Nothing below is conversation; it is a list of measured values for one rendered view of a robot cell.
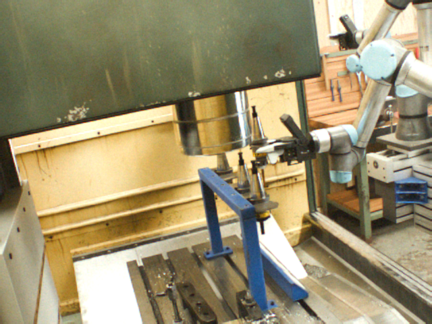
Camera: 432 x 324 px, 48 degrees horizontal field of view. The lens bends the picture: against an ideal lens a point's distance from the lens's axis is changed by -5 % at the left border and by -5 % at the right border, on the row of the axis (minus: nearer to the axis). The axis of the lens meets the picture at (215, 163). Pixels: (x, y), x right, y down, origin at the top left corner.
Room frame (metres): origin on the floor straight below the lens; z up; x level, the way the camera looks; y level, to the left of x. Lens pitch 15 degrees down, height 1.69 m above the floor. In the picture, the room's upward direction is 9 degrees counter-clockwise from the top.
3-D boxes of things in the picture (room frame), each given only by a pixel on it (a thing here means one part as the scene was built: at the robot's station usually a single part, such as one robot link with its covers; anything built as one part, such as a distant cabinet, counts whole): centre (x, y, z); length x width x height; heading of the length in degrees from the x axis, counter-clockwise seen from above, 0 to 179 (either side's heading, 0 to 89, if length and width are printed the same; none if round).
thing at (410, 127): (1.88, -0.81, 1.21); 0.15 x 0.15 x 0.10
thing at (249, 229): (1.24, -0.06, 1.05); 0.10 x 0.05 x 0.30; 104
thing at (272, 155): (1.52, -0.18, 1.28); 0.09 x 0.03 x 0.06; 117
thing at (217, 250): (1.67, 0.04, 1.05); 0.10 x 0.05 x 0.30; 104
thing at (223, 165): (1.63, -0.02, 1.26); 0.04 x 0.04 x 0.07
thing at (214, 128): (1.03, -0.01, 1.51); 0.16 x 0.16 x 0.12
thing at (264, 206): (1.26, -0.11, 1.21); 0.07 x 0.05 x 0.01; 104
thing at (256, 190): (1.31, -0.10, 1.26); 0.04 x 0.04 x 0.07
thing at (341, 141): (1.61, -0.42, 1.27); 0.11 x 0.08 x 0.09; 103
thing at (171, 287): (1.26, 0.18, 0.96); 0.03 x 0.03 x 0.13
